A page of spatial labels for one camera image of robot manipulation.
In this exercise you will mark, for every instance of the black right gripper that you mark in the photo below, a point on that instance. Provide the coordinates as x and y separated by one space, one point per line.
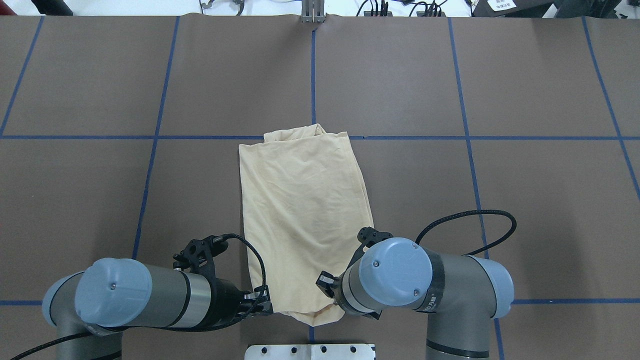
326 283

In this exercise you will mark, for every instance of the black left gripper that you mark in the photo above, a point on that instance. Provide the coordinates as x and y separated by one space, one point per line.
226 299

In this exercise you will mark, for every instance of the cream long-sleeve printed shirt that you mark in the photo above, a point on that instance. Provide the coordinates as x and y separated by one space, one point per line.
304 200

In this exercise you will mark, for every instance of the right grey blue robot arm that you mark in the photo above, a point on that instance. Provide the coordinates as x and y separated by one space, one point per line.
460 294

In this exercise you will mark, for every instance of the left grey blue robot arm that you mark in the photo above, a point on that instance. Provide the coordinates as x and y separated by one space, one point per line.
91 309

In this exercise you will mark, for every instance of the black power adapter box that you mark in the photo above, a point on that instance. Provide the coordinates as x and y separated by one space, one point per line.
511 8

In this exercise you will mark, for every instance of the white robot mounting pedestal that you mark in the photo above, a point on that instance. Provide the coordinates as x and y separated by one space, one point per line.
332 351

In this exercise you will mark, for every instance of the aluminium frame post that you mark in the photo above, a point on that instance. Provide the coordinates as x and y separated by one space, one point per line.
313 11

